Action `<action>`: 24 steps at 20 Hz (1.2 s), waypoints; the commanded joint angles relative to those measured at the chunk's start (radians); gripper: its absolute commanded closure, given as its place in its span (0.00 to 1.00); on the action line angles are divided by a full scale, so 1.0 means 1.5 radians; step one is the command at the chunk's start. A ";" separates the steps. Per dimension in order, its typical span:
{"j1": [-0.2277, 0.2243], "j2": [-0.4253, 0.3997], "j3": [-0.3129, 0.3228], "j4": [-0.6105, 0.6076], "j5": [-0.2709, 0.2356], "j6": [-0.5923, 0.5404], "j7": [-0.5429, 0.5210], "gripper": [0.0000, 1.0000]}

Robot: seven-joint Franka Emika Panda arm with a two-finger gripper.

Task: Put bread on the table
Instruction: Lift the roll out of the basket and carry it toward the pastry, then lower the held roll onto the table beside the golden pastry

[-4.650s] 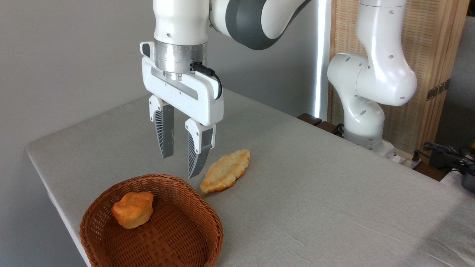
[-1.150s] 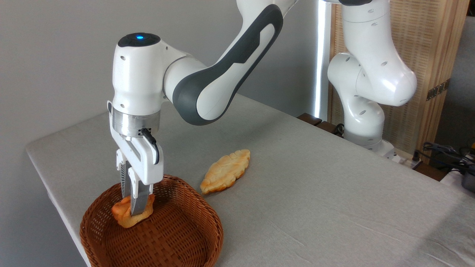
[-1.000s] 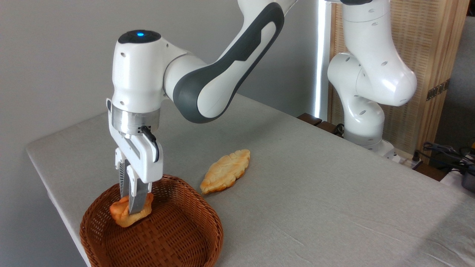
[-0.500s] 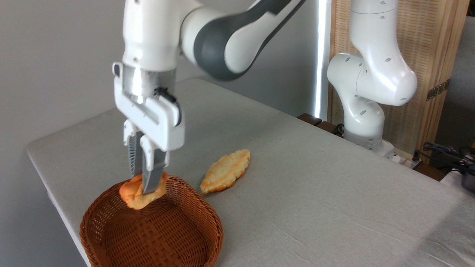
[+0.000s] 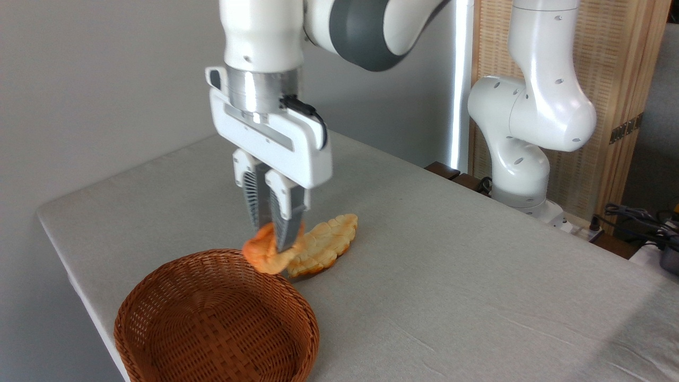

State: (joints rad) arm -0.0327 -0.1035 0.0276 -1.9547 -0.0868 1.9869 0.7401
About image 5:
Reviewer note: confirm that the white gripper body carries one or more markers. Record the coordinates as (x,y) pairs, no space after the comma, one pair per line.
(270,140)

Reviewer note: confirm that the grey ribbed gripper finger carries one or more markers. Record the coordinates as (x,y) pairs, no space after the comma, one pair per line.
(250,185)
(286,217)

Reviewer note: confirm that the small orange bread roll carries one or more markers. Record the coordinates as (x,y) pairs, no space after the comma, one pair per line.
(262,254)

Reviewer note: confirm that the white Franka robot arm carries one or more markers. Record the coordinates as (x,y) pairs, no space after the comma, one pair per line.
(533,106)

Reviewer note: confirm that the long pale braided bread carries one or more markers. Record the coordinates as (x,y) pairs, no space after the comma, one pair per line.
(329,241)

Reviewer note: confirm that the brown woven wicker basket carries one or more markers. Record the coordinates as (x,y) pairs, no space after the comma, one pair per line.
(223,329)

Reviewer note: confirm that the dark brown wooden block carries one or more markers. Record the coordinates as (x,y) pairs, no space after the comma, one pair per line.
(469,182)
(443,170)

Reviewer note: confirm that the wooden slatted folding screen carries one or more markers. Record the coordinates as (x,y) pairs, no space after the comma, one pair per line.
(610,53)

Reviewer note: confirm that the brass screen hinge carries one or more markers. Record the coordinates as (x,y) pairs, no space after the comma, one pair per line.
(626,128)

